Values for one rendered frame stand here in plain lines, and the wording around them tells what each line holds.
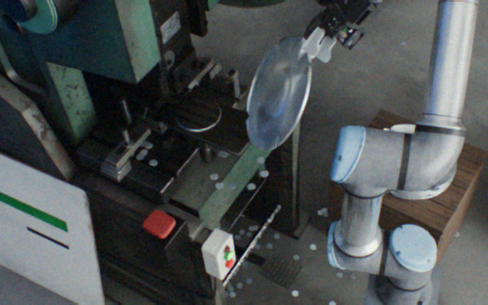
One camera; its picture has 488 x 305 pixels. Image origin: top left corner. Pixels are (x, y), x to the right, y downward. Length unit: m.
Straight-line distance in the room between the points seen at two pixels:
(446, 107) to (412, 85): 1.71
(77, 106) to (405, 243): 0.94
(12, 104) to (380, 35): 1.95
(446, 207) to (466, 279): 0.37
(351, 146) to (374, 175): 0.07
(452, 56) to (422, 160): 0.21
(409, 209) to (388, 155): 0.85
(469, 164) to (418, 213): 0.28
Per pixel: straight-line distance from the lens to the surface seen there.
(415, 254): 1.62
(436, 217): 2.10
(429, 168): 1.27
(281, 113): 1.53
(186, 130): 1.72
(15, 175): 2.11
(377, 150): 1.26
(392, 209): 2.10
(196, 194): 1.75
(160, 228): 1.56
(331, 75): 3.00
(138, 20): 1.40
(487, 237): 2.52
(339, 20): 1.43
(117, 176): 1.73
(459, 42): 1.30
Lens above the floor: 2.03
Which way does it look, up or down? 49 degrees down
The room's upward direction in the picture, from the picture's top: 5 degrees counter-clockwise
